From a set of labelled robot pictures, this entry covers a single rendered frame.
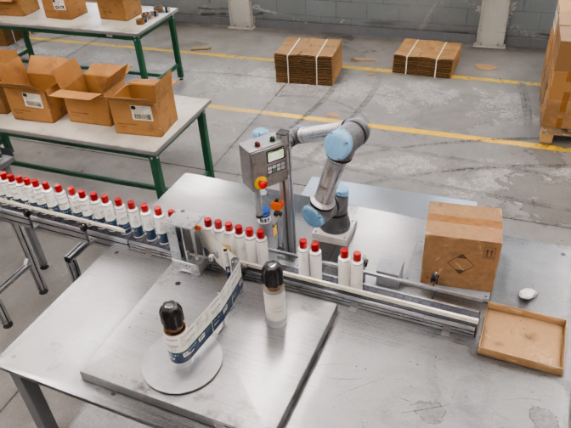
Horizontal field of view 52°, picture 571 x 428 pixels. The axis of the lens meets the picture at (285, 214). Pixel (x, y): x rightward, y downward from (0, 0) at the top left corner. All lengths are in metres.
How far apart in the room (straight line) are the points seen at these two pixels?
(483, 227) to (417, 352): 0.58
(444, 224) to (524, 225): 2.04
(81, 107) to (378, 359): 2.83
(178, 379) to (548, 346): 1.41
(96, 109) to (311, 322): 2.46
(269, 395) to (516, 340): 0.98
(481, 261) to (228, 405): 1.16
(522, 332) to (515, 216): 2.13
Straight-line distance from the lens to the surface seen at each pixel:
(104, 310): 2.71
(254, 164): 2.35
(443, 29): 7.67
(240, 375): 2.26
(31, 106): 4.57
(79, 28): 6.46
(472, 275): 2.59
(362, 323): 2.48
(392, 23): 7.75
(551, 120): 5.51
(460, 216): 2.58
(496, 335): 2.51
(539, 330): 2.57
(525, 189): 4.91
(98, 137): 4.19
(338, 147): 2.38
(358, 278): 2.46
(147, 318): 2.54
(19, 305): 4.22
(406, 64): 6.67
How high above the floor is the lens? 2.63
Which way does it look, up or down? 36 degrees down
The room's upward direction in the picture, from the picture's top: 4 degrees counter-clockwise
